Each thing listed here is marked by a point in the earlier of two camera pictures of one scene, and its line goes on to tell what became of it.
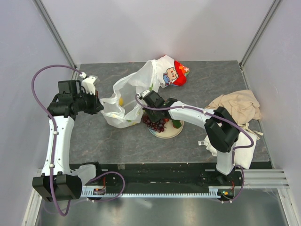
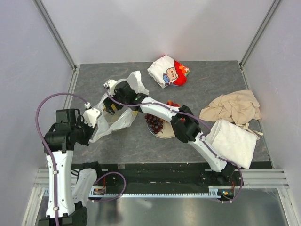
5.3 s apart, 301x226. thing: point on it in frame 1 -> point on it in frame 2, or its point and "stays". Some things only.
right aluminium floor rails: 265,179 stays
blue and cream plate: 169,132 stays
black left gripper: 96,106 -> 80,121
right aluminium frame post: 271,12 stays
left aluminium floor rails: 31,217 stays
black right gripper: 153,118 -> 107,103
